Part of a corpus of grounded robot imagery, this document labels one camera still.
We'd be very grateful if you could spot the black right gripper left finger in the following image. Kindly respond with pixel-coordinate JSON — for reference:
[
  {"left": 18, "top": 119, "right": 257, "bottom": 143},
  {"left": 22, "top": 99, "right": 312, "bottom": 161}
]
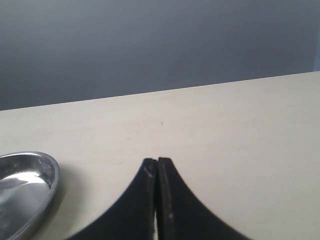
[{"left": 69, "top": 158, "right": 157, "bottom": 240}]

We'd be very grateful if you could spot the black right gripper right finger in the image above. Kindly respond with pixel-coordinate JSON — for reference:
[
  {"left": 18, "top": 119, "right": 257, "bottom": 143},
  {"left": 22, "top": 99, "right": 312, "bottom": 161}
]
[{"left": 157, "top": 157, "right": 248, "bottom": 240}]

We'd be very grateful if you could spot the round stainless steel plate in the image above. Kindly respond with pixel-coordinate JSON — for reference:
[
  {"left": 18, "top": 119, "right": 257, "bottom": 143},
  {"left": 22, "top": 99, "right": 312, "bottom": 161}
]
[{"left": 0, "top": 151, "right": 61, "bottom": 240}]

